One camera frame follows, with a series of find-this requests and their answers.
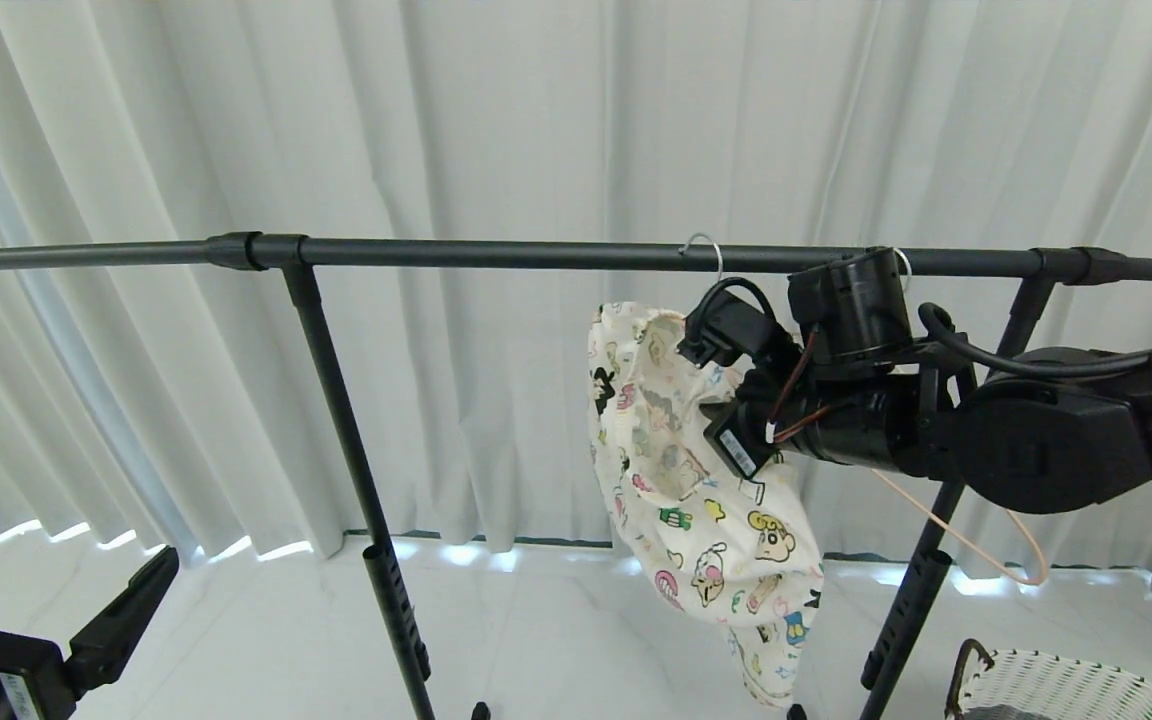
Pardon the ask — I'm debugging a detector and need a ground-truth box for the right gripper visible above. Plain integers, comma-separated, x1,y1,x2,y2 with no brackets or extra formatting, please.
701,392,837,479

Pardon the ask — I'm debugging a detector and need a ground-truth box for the cream printed garment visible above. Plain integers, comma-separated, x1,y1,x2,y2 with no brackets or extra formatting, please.
588,302,825,709

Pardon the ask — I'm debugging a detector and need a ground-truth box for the pink clothes hanger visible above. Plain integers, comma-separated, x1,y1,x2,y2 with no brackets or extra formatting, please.
678,232,727,291
871,247,1050,587

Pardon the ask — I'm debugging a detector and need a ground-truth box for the black clothes rack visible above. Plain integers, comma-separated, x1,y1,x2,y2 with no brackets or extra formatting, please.
0,232,1152,720

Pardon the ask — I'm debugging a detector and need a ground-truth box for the white laundry basket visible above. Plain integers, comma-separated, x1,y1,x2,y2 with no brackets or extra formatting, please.
944,638,1152,720

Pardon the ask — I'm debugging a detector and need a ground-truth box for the white curtain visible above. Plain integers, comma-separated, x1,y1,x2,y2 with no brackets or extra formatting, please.
0,0,1152,601

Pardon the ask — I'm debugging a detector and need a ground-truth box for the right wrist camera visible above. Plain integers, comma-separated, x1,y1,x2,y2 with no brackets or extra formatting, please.
676,290,803,373

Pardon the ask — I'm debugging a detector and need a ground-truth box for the black cable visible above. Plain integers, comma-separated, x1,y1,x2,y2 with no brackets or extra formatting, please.
684,277,779,341
919,303,1152,381

